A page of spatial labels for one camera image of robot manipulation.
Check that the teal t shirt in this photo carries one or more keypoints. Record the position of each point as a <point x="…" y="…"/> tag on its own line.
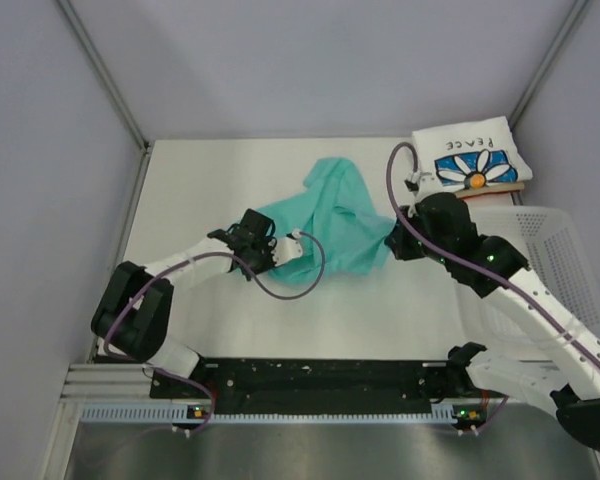
<point x="336" y="209"/>

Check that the right aluminium frame post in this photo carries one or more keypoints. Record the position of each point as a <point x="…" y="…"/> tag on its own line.
<point x="575" y="16"/>

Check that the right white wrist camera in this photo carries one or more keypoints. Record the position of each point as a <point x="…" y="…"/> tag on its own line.
<point x="419" y="182"/>

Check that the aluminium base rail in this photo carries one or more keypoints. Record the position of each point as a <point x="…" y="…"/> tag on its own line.
<point x="108" y="383"/>

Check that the white plastic basket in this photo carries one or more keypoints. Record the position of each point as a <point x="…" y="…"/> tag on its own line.
<point x="549" y="240"/>

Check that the left aluminium frame post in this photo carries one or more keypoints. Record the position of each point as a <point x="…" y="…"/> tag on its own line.
<point x="101" y="72"/>

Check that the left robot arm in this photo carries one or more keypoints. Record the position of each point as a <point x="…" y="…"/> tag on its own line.
<point x="134" y="311"/>

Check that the folded white daisy t shirt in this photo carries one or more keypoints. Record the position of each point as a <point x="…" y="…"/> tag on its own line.
<point x="470" y="156"/>

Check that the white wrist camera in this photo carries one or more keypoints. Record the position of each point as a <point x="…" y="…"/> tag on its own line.
<point x="288" y="248"/>
<point x="419" y="182"/>

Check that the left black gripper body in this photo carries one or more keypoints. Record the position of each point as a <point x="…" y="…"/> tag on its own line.
<point x="261" y="258"/>

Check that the folded red t shirt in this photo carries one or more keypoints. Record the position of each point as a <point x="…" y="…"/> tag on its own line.
<point x="497" y="189"/>

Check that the light blue cable duct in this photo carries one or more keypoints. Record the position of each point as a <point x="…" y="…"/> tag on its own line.
<point x="180" y="413"/>

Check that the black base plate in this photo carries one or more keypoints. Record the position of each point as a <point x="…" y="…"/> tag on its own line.
<point x="329" y="386"/>

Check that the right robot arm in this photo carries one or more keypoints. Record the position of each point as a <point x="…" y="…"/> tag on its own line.
<point x="501" y="276"/>

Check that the aluminium frame post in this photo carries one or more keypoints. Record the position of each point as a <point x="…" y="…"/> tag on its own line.
<point x="101" y="72"/>
<point x="575" y="16"/>

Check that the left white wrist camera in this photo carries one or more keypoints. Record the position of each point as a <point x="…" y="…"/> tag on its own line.
<point x="288" y="248"/>

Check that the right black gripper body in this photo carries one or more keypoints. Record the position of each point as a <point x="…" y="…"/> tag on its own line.
<point x="407" y="250"/>

